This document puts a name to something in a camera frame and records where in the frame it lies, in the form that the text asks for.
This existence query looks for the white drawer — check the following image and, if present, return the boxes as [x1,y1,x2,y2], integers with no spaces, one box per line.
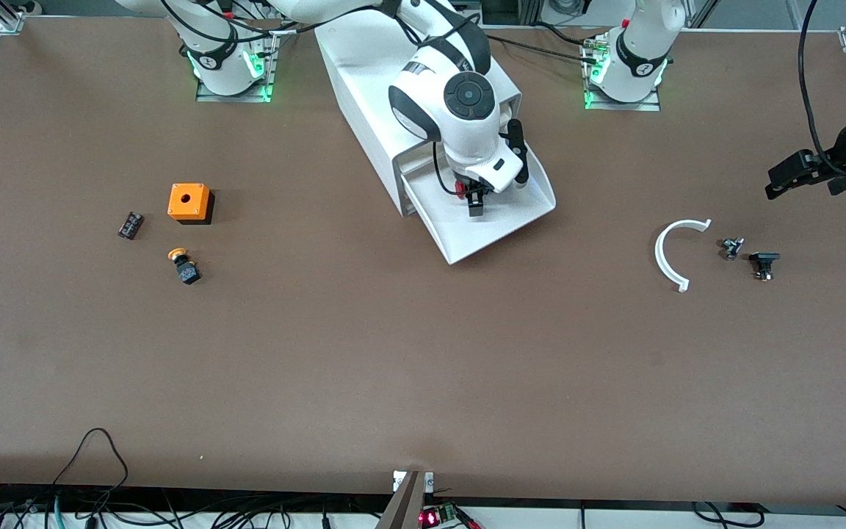
[401,143,557,265]

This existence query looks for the white drawer cabinet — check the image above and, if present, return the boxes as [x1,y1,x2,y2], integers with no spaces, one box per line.
[313,15,523,217]

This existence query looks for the orange push button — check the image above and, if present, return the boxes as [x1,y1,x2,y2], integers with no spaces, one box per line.
[167,248,202,286]

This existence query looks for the orange box with hole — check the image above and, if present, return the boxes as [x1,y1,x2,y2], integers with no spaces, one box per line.
[167,183,215,225]

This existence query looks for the circuit board with red light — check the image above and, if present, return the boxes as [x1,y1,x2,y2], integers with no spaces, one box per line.
[418,502,468,529]

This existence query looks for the black switch component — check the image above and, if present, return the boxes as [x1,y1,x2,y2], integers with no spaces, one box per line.
[749,251,781,281]

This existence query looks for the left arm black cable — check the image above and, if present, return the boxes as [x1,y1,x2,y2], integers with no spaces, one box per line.
[798,0,846,177]

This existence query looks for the white half ring clip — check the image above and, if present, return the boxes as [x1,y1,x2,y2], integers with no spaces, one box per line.
[654,218,712,293]

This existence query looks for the long black cable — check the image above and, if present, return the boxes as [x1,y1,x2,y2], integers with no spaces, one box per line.
[485,29,593,61]

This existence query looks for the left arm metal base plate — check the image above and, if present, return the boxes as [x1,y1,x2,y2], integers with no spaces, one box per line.
[581,33,662,112]

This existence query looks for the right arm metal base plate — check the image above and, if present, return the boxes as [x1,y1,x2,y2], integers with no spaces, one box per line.
[195,29,281,104]

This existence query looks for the metal bracket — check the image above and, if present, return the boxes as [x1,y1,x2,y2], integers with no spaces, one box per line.
[375,470,435,529]

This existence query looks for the black cable coil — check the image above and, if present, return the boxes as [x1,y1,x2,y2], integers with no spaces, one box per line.
[691,502,765,528]

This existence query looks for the black cable loop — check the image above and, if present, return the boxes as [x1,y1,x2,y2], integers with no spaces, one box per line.
[52,428,130,489]

